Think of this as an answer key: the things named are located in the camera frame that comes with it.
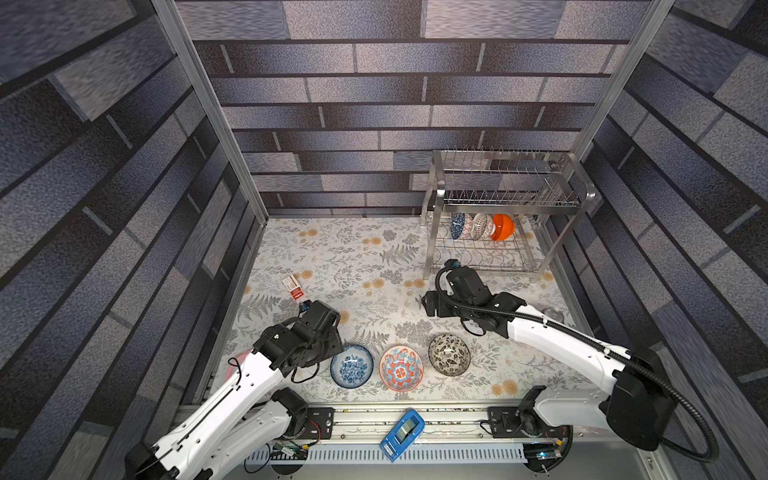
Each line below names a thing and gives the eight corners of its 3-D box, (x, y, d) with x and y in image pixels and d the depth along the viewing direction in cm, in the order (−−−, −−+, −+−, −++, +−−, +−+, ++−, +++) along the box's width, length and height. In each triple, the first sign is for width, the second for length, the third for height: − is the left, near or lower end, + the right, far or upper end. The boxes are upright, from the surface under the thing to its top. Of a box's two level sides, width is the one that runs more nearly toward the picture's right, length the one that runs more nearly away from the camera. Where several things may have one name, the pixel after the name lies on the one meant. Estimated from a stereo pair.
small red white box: (295, 300, 98) (293, 295, 96) (284, 285, 102) (281, 280, 100) (305, 294, 100) (303, 289, 97) (294, 279, 104) (291, 274, 101)
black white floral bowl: (430, 376, 83) (432, 371, 79) (427, 340, 90) (428, 333, 86) (470, 376, 83) (474, 371, 79) (464, 340, 90) (467, 333, 86)
